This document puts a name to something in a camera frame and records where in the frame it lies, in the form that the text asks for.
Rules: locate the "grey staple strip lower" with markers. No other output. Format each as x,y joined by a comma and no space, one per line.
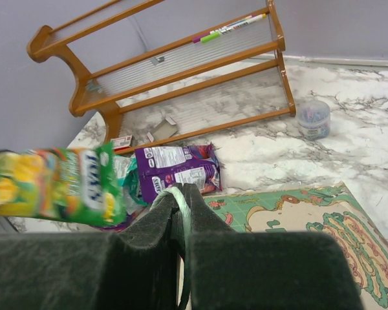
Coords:
93,87

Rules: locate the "grey staple strip upper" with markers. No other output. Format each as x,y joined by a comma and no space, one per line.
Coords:
157,60

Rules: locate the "white green paper bag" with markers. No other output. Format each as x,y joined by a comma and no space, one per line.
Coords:
329,210

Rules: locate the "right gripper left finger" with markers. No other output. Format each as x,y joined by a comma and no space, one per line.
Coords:
132,269

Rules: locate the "grey staple strip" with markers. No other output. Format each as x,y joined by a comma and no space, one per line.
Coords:
157,60
93,87

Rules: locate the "orange wooden two-tier rack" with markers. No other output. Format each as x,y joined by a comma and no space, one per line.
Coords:
183,59

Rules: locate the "open small cardboard box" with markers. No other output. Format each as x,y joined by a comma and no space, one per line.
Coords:
164,130

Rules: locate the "small clear plastic cup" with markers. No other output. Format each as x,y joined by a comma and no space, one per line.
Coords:
313,119

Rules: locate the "purple capped marker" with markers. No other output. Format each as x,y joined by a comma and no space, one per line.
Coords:
221,29

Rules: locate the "teal snack packet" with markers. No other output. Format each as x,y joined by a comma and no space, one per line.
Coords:
127,174

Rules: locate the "red white staple box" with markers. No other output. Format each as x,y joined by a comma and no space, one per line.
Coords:
122,143

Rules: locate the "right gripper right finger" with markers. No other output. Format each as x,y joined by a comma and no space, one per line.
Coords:
263,270

